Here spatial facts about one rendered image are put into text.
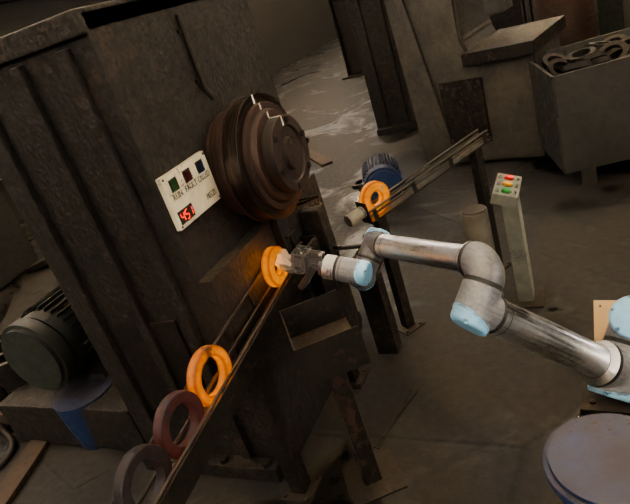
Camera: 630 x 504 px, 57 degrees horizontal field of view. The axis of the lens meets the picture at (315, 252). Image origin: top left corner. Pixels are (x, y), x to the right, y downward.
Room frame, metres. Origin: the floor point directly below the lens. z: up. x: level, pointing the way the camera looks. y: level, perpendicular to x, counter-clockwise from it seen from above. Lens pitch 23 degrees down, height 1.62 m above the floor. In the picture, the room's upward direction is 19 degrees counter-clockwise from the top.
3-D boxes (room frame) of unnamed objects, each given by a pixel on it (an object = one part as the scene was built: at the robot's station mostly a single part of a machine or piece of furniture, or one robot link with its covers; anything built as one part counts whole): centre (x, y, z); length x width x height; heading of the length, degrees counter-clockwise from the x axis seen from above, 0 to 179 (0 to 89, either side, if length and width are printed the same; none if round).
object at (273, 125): (2.10, -0.02, 1.11); 0.28 x 0.06 x 0.28; 151
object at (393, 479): (1.58, 0.06, 0.36); 0.26 x 0.20 x 0.72; 6
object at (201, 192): (1.90, 0.33, 1.15); 0.26 x 0.02 x 0.18; 151
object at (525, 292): (2.38, -0.91, 0.31); 0.24 x 0.16 x 0.62; 151
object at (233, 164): (2.14, 0.06, 1.11); 0.47 x 0.06 x 0.47; 151
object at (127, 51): (2.36, 0.44, 0.88); 1.08 x 0.73 x 1.76; 151
